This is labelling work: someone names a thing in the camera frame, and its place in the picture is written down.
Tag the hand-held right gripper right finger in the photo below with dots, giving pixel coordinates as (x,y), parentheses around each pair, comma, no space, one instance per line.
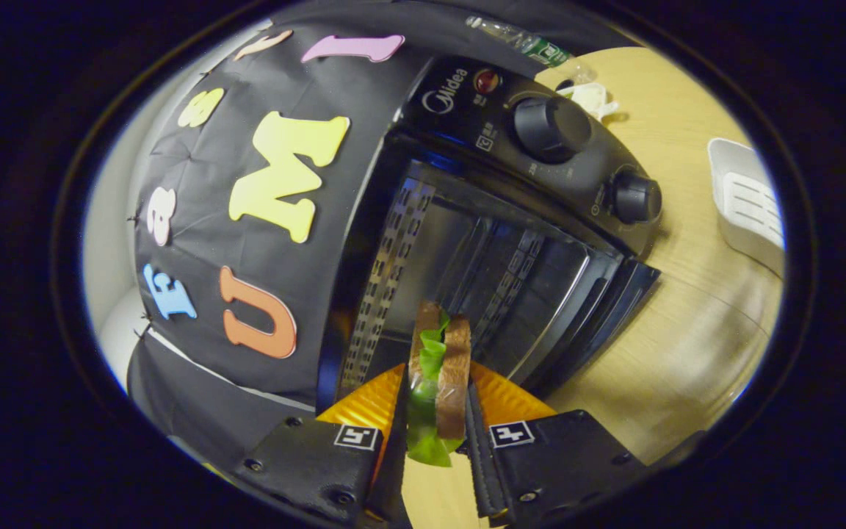
(562,455)

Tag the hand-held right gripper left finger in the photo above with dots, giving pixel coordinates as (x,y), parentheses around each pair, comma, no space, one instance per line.
(305,463)

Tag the lettuce sandwich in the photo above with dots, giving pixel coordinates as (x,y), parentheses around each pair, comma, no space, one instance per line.
(452,367)

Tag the black electric oven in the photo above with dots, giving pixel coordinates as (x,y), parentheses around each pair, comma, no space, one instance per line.
(467,95)

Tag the white plastic container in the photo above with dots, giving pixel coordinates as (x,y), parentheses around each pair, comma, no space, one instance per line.
(750,209)

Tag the small white dish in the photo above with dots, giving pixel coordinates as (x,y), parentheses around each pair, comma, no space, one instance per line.
(590,97)

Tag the clear plastic water bottle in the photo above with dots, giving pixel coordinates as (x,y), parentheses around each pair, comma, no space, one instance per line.
(540,50)

